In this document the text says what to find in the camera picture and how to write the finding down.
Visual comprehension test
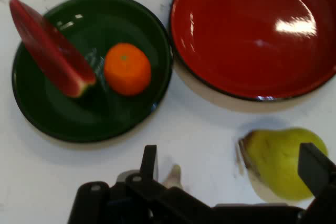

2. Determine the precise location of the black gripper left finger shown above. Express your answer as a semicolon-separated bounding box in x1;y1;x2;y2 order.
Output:
67;144;211;224

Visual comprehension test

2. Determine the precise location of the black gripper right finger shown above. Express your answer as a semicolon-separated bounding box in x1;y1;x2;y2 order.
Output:
298;142;336;224

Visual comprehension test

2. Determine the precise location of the orange tangerine toy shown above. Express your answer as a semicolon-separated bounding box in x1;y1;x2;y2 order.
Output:
103;42;152;97

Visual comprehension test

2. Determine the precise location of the green pear toy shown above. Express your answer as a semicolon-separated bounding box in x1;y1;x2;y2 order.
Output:
238;127;329;200

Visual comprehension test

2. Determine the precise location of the green enamel plate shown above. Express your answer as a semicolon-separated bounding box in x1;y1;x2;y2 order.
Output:
11;0;174;143

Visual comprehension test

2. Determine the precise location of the red enamel plate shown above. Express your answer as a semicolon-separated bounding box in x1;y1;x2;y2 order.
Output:
169;0;336;102

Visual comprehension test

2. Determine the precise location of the red watermelon slice toy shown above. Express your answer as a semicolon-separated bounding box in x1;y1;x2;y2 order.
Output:
9;0;97;98

